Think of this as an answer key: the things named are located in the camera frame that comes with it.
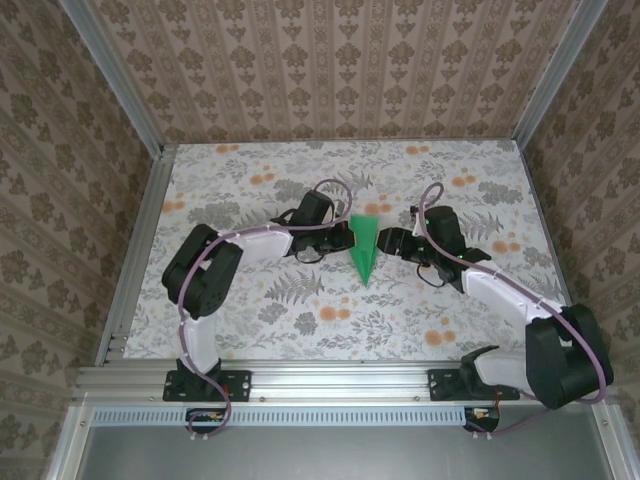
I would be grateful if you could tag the green paper sheet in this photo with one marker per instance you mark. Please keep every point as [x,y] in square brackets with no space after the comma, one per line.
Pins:
[365,240]

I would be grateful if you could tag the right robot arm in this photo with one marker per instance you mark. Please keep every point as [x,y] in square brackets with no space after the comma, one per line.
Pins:
[565,360]

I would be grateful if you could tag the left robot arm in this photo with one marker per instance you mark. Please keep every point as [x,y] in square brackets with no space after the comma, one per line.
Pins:
[200,272]

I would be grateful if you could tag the floral table cover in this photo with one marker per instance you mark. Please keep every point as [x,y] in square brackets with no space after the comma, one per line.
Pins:
[350,325]

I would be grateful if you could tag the black wiring junction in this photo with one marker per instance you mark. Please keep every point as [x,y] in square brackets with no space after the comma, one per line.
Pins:
[482,420]
[205,420]

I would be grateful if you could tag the grey metal panel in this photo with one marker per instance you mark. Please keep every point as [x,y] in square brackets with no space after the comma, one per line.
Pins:
[320,455]

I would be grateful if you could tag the aluminium cross rail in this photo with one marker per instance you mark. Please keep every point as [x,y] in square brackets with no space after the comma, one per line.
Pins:
[340,382]

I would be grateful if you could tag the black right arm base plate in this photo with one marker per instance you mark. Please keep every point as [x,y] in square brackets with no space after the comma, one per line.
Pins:
[442,385]

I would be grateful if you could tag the aluminium side rail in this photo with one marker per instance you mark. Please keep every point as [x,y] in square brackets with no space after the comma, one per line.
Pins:
[146,225]

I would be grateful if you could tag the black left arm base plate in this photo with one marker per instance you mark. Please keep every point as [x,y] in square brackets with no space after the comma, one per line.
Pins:
[235,385]

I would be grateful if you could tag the aluminium frame post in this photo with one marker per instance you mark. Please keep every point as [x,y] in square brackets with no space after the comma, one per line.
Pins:
[120,80]
[555,75]

